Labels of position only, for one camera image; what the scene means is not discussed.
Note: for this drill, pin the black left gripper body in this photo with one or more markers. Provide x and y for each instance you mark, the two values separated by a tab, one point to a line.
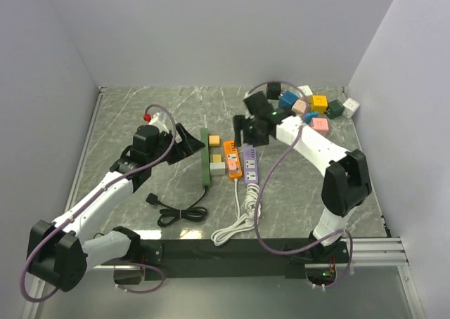
164	141

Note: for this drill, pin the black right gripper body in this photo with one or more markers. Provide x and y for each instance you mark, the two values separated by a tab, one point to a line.
252	133

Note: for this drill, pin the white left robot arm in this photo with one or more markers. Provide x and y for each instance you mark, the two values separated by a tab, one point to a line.
62	251

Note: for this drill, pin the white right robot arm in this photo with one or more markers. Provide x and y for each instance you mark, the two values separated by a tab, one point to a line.
346	181

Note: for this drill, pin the yellow plug upper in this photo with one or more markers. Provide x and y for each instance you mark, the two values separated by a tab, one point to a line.
214	140

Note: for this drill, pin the yellow plug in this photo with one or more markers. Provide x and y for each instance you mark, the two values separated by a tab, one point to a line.
214	140
215	158

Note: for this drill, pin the yellow plug lower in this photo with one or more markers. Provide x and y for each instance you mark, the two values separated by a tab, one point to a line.
215	158

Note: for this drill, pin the white plug on strip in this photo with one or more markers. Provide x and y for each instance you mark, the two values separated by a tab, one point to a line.
217	168

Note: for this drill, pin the dark blue plug cube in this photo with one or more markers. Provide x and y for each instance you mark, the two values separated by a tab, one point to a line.
287	100

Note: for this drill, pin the black plug cube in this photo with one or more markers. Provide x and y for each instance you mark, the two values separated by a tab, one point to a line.
273	90

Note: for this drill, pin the beige pink plug cube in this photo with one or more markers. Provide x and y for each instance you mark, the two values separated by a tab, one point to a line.
300	107

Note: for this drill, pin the white plug cube back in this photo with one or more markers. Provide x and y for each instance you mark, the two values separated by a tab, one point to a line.
306	90

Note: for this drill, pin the white plug cube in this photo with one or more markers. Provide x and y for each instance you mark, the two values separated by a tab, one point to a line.
350	108
306	90

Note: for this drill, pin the yellow plug cube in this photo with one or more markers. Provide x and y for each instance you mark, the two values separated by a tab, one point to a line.
319	104

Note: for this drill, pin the dark green plug cube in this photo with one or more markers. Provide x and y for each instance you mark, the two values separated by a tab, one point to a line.
335	109

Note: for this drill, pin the white plug cube right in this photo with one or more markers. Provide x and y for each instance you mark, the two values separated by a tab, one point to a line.
350	108

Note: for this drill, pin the purple power strip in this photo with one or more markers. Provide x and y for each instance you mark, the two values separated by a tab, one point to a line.
250	165

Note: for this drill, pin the green power strip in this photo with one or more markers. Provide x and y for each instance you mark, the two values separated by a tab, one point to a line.
205	158

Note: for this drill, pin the orange power strip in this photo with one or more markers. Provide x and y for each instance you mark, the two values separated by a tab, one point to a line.
231	152

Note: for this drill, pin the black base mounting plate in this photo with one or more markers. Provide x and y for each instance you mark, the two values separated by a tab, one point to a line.
237	258

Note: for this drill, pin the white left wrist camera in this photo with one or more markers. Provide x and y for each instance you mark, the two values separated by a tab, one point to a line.
157	120

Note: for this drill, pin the white coiled cable purple strip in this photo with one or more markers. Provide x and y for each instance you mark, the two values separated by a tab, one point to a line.
250	206

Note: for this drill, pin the aluminium rail frame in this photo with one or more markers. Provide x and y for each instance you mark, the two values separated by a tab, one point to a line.
363	252

